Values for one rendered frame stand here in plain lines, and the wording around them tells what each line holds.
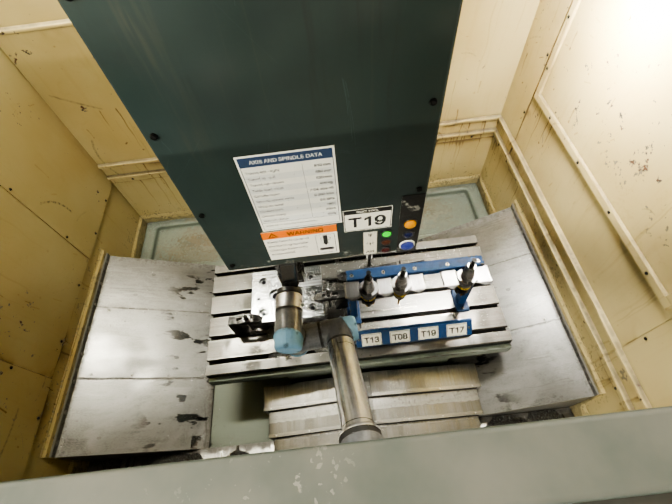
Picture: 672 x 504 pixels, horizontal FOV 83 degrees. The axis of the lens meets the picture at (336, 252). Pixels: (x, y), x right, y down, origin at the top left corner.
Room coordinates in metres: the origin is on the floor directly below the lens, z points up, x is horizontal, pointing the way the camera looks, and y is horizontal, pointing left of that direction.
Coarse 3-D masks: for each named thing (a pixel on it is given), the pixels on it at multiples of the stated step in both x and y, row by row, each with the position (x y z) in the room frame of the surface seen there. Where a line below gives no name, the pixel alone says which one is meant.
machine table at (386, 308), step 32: (352, 256) 0.90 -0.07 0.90; (384, 256) 0.89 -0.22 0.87; (416, 256) 0.85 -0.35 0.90; (448, 256) 0.83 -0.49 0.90; (224, 288) 0.83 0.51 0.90; (480, 288) 0.66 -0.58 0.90; (224, 320) 0.68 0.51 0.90; (384, 320) 0.58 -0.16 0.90; (416, 320) 0.56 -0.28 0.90; (480, 320) 0.52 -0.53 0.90; (224, 352) 0.54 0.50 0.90; (256, 352) 0.52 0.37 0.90; (320, 352) 0.48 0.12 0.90; (384, 352) 0.45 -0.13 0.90; (416, 352) 0.43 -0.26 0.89; (448, 352) 0.42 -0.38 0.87; (480, 352) 0.41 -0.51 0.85
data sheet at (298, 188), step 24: (240, 168) 0.46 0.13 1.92; (264, 168) 0.46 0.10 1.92; (288, 168) 0.46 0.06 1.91; (312, 168) 0.46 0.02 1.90; (264, 192) 0.46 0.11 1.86; (288, 192) 0.46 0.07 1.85; (312, 192) 0.46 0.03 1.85; (336, 192) 0.46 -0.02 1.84; (264, 216) 0.46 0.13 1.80; (288, 216) 0.46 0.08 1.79; (312, 216) 0.46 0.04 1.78; (336, 216) 0.46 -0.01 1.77
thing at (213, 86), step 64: (64, 0) 0.47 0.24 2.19; (128, 0) 0.47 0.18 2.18; (192, 0) 0.46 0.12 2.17; (256, 0) 0.46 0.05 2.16; (320, 0) 0.46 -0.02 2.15; (384, 0) 0.46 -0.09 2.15; (448, 0) 0.46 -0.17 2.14; (128, 64) 0.47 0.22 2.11; (192, 64) 0.46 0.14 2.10; (256, 64) 0.46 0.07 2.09; (320, 64) 0.46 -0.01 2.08; (384, 64) 0.46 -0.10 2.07; (448, 64) 0.46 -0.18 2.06; (192, 128) 0.47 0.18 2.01; (256, 128) 0.46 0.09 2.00; (320, 128) 0.46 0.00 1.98; (384, 128) 0.46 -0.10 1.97; (192, 192) 0.47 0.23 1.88; (384, 192) 0.46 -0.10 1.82; (256, 256) 0.47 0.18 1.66; (320, 256) 0.46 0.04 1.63
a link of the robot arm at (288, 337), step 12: (276, 312) 0.43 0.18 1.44; (288, 312) 0.42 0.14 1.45; (300, 312) 0.42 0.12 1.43; (276, 324) 0.39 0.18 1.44; (288, 324) 0.38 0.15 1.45; (300, 324) 0.39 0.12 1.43; (276, 336) 0.36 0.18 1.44; (288, 336) 0.35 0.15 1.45; (300, 336) 0.36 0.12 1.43; (276, 348) 0.33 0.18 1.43; (288, 348) 0.33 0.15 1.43; (300, 348) 0.33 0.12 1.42
